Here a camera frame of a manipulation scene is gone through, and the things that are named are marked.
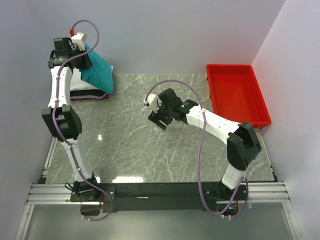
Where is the red plastic bin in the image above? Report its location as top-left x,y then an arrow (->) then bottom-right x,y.
206,64 -> 272,129

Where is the teal t shirt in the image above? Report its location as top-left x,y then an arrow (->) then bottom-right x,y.
80,50 -> 114,94

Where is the black folded t shirt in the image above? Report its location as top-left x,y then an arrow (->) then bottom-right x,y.
70,89 -> 106,96

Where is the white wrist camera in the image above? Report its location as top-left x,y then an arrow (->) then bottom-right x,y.
69,28 -> 87,51
143,93 -> 160,112

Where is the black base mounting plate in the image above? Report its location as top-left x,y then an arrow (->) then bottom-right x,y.
70,182 -> 249,216

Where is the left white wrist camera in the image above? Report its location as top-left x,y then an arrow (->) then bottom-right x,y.
69,28 -> 87,51

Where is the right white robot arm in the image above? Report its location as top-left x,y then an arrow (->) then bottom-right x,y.
143,88 -> 262,200

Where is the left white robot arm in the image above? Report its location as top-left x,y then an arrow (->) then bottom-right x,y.
41,32 -> 100,201

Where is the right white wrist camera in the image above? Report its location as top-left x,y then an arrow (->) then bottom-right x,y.
143,93 -> 160,112

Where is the white folded t shirt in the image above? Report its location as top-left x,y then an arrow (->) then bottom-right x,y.
70,66 -> 114,94

